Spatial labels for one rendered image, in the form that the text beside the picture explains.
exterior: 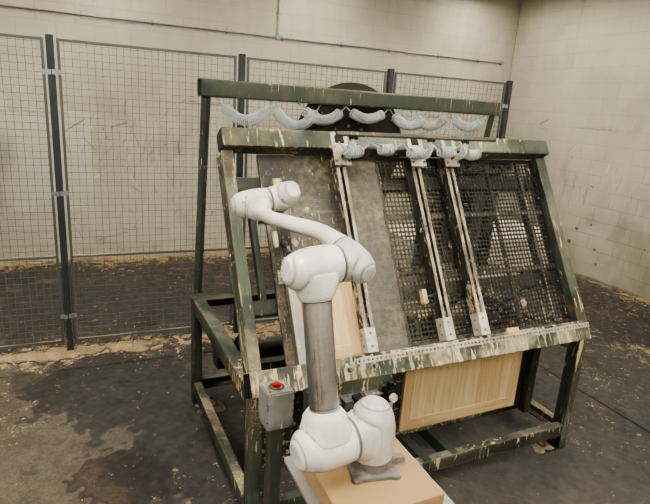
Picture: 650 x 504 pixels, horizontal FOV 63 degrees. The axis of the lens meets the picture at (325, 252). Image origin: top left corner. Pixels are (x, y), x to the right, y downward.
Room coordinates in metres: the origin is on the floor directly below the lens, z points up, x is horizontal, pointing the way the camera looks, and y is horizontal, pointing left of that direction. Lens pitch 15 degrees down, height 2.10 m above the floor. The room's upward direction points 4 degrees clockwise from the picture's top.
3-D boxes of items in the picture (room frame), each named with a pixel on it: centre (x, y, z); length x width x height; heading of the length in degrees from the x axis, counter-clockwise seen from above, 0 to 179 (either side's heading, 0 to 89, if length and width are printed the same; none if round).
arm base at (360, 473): (1.70, -0.24, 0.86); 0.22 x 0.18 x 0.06; 104
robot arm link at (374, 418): (1.69, -0.21, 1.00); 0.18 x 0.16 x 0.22; 122
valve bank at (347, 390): (2.30, -0.20, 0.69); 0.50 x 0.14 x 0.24; 116
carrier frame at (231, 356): (3.26, -0.40, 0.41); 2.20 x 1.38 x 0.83; 116
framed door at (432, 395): (3.00, -0.91, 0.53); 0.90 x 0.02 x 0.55; 116
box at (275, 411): (2.04, 0.17, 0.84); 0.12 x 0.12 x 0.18; 26
